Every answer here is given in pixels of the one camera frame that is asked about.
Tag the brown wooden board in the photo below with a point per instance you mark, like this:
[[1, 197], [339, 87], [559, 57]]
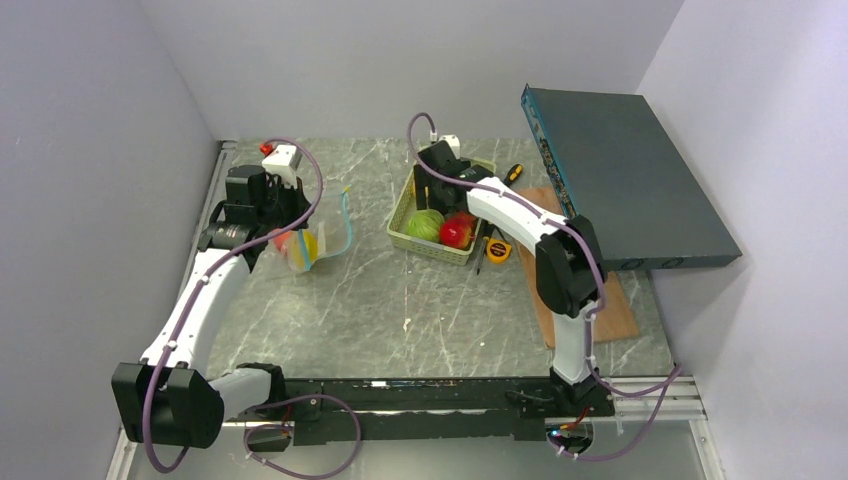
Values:
[[615, 322]]

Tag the clear zip top bag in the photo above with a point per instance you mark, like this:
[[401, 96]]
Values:
[[329, 233]]

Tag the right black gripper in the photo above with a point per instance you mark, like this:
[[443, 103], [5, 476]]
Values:
[[422, 182]]

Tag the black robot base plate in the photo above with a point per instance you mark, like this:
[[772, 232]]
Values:
[[518, 408]]

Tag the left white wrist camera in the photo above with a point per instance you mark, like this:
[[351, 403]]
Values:
[[281, 162]]

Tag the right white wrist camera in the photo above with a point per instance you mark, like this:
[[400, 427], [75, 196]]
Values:
[[453, 142]]

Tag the dark blue network switch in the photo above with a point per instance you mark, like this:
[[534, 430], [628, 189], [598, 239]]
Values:
[[610, 160]]

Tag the red orange mango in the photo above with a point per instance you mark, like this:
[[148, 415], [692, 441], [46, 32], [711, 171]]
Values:
[[281, 240]]

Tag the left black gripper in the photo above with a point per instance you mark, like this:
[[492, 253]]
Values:
[[296, 195]]

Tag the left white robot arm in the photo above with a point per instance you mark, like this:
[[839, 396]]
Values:
[[165, 397]]

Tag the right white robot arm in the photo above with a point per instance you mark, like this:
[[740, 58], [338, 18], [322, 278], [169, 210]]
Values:
[[569, 278]]

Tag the pink orange peach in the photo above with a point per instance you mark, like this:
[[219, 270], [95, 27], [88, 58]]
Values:
[[464, 218]]

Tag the yellow tape measure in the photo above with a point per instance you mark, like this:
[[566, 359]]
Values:
[[497, 251]]

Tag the red apple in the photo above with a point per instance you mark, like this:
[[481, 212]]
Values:
[[456, 233]]

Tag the yellow green starfruit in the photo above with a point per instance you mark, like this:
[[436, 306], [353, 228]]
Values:
[[302, 251]]

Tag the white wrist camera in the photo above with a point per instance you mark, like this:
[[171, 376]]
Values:
[[281, 162], [453, 142]]

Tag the orange black screwdriver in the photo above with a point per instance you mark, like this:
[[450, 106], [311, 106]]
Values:
[[513, 174]]

